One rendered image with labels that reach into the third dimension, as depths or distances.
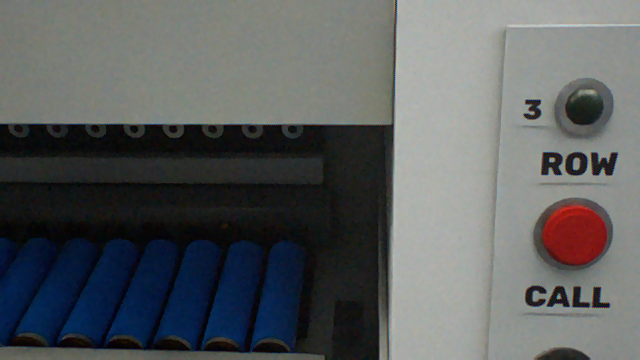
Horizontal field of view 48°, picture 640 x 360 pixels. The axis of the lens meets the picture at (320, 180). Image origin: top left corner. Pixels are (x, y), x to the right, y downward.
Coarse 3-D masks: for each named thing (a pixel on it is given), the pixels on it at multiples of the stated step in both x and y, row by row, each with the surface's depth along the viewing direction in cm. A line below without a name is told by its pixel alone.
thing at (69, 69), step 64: (0, 0) 19; (64, 0) 19; (128, 0) 19; (192, 0) 18; (256, 0) 18; (320, 0) 18; (384, 0) 18; (0, 64) 20; (64, 64) 20; (128, 64) 20; (192, 64) 19; (256, 64) 19; (320, 64) 19; (384, 64) 19
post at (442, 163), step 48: (432, 0) 18; (480, 0) 18; (528, 0) 18; (576, 0) 18; (624, 0) 17; (432, 48) 18; (480, 48) 18; (432, 96) 18; (480, 96) 18; (384, 144) 37; (432, 144) 19; (480, 144) 19; (432, 192) 19; (480, 192) 19; (432, 240) 19; (480, 240) 19; (432, 288) 20; (480, 288) 20; (432, 336) 20; (480, 336) 20
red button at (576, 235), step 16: (576, 208) 18; (560, 224) 18; (576, 224) 18; (592, 224) 18; (544, 240) 19; (560, 240) 19; (576, 240) 19; (592, 240) 18; (560, 256) 19; (576, 256) 19; (592, 256) 19
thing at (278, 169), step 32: (0, 160) 38; (32, 160) 38; (64, 160) 38; (96, 160) 37; (128, 160) 37; (160, 160) 37; (192, 160) 37; (224, 160) 37; (256, 160) 37; (288, 160) 37; (320, 160) 37; (384, 160) 34; (384, 192) 32; (384, 224) 30; (320, 256) 36; (352, 256) 36; (384, 256) 28; (320, 288) 34; (352, 288) 34; (384, 288) 27; (320, 320) 32; (352, 320) 28; (384, 320) 25; (320, 352) 31; (352, 352) 27; (384, 352) 24
